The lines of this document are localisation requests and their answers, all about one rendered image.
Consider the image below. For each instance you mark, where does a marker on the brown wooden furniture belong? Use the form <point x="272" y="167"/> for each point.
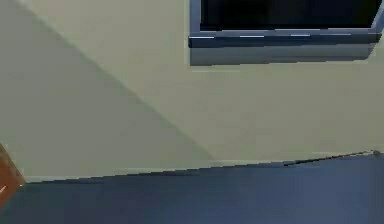
<point x="7" y="178"/>

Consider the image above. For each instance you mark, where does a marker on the grey framed window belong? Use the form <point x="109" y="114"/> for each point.
<point x="283" y="36"/>

